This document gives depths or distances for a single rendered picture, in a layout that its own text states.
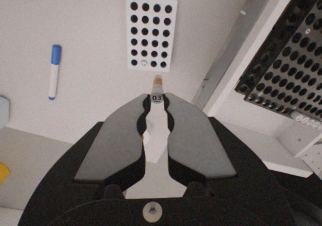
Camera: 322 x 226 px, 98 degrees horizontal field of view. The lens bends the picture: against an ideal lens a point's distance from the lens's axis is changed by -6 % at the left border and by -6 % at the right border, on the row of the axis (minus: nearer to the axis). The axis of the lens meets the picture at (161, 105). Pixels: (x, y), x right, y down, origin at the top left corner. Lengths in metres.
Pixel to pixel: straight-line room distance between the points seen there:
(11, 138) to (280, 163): 2.16
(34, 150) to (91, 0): 1.94
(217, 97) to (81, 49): 0.29
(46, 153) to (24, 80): 1.68
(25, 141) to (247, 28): 2.07
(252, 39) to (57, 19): 0.34
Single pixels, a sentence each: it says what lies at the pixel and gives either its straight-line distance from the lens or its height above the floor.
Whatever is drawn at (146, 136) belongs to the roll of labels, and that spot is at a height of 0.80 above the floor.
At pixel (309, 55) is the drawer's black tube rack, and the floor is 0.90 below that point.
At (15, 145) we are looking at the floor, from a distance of 2.24.
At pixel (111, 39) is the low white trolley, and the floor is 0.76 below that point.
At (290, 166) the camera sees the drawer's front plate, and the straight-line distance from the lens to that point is 0.39.
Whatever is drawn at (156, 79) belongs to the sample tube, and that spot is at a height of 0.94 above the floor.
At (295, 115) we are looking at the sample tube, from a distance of 0.31.
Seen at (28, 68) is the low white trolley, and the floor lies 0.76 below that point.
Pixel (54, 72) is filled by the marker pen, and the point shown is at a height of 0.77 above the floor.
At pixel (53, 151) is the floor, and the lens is 2.02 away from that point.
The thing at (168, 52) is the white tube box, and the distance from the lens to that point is 0.30.
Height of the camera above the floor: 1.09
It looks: 58 degrees down
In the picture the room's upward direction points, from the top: 178 degrees clockwise
